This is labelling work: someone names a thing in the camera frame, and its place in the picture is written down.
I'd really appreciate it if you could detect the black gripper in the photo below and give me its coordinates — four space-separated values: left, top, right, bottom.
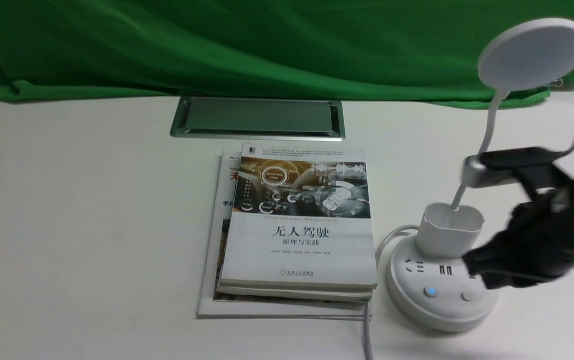
462 164 574 290

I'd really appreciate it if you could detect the white desk lamp power strip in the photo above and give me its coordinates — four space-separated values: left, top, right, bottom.
377 17 574 332

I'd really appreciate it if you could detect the white autonomous driving book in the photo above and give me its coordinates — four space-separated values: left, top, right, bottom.
220 142 377 292

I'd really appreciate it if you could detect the green backdrop cloth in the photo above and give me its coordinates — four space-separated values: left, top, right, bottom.
0 0 574 109

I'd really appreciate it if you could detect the large bottom white book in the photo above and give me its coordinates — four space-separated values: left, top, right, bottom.
197 150 365 322

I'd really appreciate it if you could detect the white power cable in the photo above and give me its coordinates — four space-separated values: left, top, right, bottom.
363 224 420 360

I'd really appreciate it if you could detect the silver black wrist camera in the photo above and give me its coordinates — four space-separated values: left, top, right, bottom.
461 146 572 201

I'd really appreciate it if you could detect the silver desk cable hatch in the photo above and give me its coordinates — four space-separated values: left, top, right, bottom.
169 96 346 142

